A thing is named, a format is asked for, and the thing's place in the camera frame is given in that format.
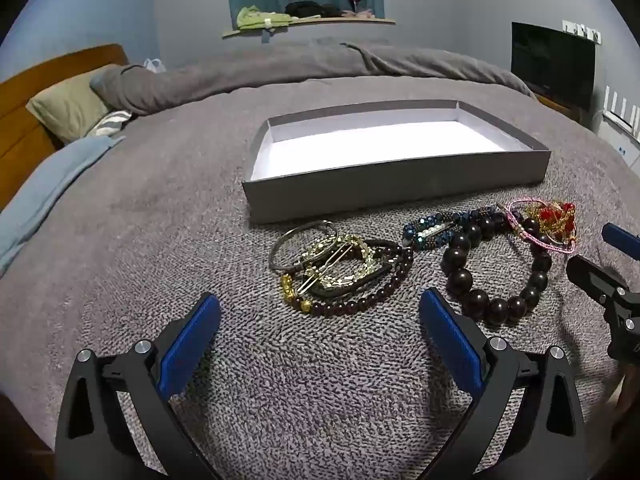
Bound pink woven cord bracelet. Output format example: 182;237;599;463
505;198;577;255

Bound small dark garnet bead bracelet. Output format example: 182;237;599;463
278;242;416;318

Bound red bead gold bracelet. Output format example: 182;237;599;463
537;199;578;244

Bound white plastic bag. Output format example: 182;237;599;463
143;58;166;74

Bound striped pillow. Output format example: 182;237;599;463
87;110;134;138

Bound blue beaded bracelet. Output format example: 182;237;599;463
401;204;509;252

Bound white wall sockets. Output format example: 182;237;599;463
562;20;602;44

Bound grey bed blanket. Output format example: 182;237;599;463
1;77;639;479

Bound large dark wooden bead bracelet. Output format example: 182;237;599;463
441;213;554;326

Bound wooden window sill shelf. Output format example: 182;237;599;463
221;16;397;40

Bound gold chain bracelet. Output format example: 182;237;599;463
299;233;386;291

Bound black television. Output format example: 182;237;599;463
511;22;597;110

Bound silver bangle rings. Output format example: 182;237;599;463
268;219;339;276

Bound olive green pillow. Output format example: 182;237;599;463
26;64;115;144

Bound light blue pillow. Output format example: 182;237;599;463
1;136;125;275

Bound black clothes on sill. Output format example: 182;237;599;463
284;0;343;18

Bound wooden tv stand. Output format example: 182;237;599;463
535;92;582;124

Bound grey shallow cardboard tray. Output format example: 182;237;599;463
242;100;551;223

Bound wooden headboard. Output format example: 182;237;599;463
0;43;130;212

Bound grey duvet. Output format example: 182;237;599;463
90;38;534;116

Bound green cloth on sill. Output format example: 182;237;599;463
236;6;293;32

